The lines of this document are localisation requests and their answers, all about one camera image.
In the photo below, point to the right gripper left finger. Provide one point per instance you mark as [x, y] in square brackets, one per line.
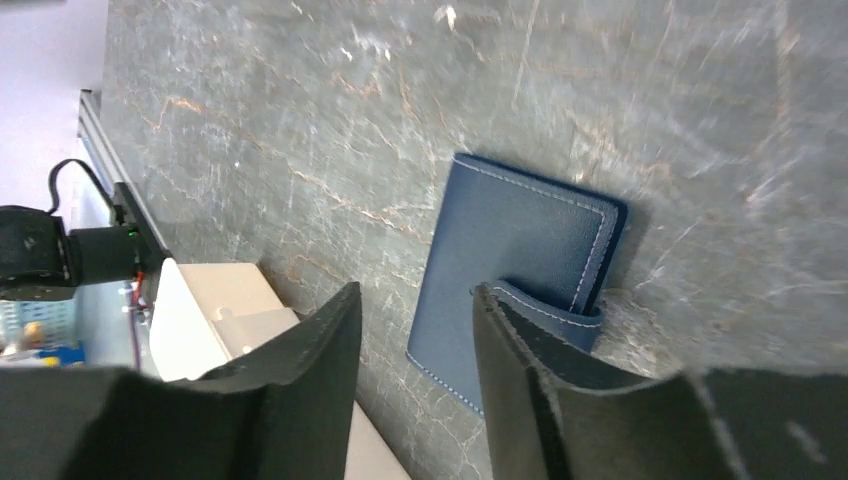
[283, 411]

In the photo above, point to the colourful box behind table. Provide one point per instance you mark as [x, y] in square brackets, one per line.
[40, 334]

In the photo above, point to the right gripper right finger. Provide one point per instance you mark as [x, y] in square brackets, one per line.
[554, 412]

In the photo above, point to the white plastic tray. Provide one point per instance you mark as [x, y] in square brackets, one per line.
[208, 314]

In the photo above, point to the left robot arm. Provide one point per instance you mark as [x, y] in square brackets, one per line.
[42, 261]

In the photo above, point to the navy blue card holder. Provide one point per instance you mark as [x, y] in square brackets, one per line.
[545, 247]

